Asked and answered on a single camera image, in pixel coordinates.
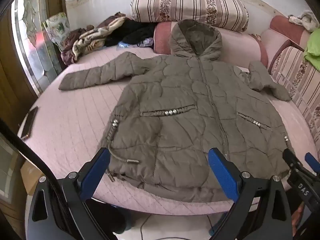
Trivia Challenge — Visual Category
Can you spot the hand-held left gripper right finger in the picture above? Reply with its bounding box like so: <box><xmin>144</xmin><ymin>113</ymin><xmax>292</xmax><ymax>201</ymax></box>
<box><xmin>207</xmin><ymin>147</ymin><xmax>293</xmax><ymax>240</ymax></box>

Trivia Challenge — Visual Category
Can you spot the olive quilted hooded jacket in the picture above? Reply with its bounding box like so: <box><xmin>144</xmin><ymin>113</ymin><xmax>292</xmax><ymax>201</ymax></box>
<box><xmin>59</xmin><ymin>19</ymin><xmax>293</xmax><ymax>203</ymax></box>

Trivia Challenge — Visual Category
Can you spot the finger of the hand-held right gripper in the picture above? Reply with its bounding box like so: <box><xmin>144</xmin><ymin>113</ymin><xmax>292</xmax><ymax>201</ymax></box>
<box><xmin>282</xmin><ymin>149</ymin><xmax>305</xmax><ymax>175</ymax></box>
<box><xmin>304</xmin><ymin>152</ymin><xmax>320</xmax><ymax>174</ymax></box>

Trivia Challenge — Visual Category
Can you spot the pink quilted bed cover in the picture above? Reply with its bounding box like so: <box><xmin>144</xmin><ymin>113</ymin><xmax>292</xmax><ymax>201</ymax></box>
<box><xmin>17</xmin><ymin>46</ymin><xmax>319</xmax><ymax>215</ymax></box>

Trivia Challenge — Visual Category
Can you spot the maroon cloth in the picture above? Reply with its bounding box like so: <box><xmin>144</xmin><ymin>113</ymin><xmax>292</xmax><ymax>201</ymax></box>
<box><xmin>60</xmin><ymin>25</ymin><xmax>95</xmax><ymax>65</ymax></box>

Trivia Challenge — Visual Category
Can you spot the striped curved headboard cushion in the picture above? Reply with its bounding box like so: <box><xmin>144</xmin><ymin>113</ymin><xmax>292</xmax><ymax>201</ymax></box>
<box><xmin>271</xmin><ymin>46</ymin><xmax>320</xmax><ymax>153</ymax></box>

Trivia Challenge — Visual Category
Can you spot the beige and brown patterned blanket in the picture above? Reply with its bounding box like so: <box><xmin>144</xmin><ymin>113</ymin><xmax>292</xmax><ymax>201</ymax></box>
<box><xmin>72</xmin><ymin>16</ymin><xmax>127</xmax><ymax>61</ymax></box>

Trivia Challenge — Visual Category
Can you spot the blue plastic bag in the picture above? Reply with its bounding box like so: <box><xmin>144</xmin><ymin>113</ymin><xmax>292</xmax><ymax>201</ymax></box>
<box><xmin>117</xmin><ymin>37</ymin><xmax>154</xmax><ymax>49</ymax></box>

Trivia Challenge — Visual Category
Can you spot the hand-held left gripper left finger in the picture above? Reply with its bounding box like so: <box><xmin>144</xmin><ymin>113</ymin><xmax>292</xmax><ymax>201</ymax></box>
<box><xmin>26</xmin><ymin>147</ymin><xmax>112</xmax><ymax>240</ymax></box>

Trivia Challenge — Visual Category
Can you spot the bright green garment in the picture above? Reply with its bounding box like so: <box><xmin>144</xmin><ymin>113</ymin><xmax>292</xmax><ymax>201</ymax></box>
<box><xmin>304</xmin><ymin>27</ymin><xmax>320</xmax><ymax>72</ymax></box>

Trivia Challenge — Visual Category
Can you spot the pink and red folded blanket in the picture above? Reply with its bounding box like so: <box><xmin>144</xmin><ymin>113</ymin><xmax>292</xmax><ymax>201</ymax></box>
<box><xmin>153</xmin><ymin>21</ymin><xmax>268</xmax><ymax>68</ymax></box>
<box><xmin>260</xmin><ymin>15</ymin><xmax>316</xmax><ymax>73</ymax></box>

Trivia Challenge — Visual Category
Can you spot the black garment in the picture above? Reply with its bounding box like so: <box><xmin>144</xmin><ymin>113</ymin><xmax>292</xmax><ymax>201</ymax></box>
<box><xmin>104</xmin><ymin>19</ymin><xmax>157</xmax><ymax>47</ymax></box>

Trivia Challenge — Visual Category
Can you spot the striped floral pillow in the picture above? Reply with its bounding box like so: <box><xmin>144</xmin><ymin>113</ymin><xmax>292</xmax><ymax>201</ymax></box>
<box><xmin>130</xmin><ymin>0</ymin><xmax>250</xmax><ymax>32</ymax></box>

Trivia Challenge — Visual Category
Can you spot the black smartphone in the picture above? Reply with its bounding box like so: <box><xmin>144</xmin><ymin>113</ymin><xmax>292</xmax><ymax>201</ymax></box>
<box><xmin>20</xmin><ymin>106</ymin><xmax>39</xmax><ymax>140</ymax></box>

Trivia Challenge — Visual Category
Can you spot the black braided cable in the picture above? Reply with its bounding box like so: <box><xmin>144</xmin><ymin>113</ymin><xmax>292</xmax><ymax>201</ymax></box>
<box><xmin>0</xmin><ymin>119</ymin><xmax>83</xmax><ymax>240</ymax></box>

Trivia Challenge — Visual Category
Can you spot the beige crumpled cloth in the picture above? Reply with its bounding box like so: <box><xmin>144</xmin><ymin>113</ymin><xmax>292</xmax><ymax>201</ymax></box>
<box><xmin>288</xmin><ymin>10</ymin><xmax>320</xmax><ymax>32</ymax></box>

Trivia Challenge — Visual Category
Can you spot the etched glass door panel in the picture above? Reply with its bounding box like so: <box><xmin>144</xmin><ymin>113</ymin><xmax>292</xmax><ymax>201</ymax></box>
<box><xmin>10</xmin><ymin>0</ymin><xmax>66</xmax><ymax>95</ymax></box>

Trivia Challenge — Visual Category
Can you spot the green printed plastic bag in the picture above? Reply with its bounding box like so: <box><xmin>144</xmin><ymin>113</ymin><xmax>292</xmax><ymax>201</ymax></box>
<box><xmin>42</xmin><ymin>12</ymin><xmax>72</xmax><ymax>53</ymax></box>

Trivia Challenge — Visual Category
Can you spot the cardboard box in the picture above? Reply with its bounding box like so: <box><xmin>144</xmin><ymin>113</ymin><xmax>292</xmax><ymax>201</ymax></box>
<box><xmin>20</xmin><ymin>160</ymin><xmax>45</xmax><ymax>196</ymax></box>

